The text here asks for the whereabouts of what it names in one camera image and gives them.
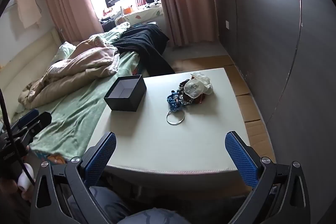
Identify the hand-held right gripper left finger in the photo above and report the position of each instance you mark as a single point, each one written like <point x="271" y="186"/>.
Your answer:
<point x="101" y="158"/>

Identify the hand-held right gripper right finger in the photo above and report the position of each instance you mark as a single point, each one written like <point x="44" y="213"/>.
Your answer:
<point x="240" y="158"/>

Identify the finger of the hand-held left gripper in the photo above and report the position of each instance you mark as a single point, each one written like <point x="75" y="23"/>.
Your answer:
<point x="39" y="120"/>
<point x="28" y="116"/>

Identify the black square box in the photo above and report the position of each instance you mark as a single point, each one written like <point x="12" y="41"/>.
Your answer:
<point x="126" y="100"/>

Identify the silver bangle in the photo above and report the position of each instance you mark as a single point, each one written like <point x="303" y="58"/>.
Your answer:
<point x="168" y="120"/>

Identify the clear plastic bag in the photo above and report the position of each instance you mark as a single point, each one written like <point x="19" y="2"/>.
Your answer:
<point x="195" y="87"/>

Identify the person's left hand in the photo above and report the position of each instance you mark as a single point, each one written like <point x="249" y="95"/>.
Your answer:
<point x="9" y="188"/>

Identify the green bedsheet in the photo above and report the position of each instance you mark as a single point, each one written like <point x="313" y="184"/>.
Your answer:
<point x="76" y="113"/>

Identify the teal printed mattress cover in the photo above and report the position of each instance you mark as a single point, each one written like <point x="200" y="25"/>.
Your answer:
<point x="53" y="158"/>

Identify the person's grey pants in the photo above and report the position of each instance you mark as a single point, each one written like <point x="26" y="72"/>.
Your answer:
<point x="110" y="203"/>

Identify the white table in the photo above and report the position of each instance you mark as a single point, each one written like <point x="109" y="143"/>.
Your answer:
<point x="246" y="108"/>

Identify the white padded headboard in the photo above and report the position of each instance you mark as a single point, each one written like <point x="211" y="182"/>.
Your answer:
<point x="23" y="64"/>

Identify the beige fleece blanket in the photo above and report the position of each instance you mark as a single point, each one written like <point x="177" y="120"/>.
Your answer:
<point x="78" y="64"/>

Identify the white hanging towel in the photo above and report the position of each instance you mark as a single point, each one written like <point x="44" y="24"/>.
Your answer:
<point x="27" y="7"/>

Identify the black knitted blanket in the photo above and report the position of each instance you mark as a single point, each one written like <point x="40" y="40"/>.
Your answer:
<point x="141" y="40"/>

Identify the printed window seat cushion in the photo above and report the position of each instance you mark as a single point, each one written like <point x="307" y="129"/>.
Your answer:
<point x="147" y="12"/>

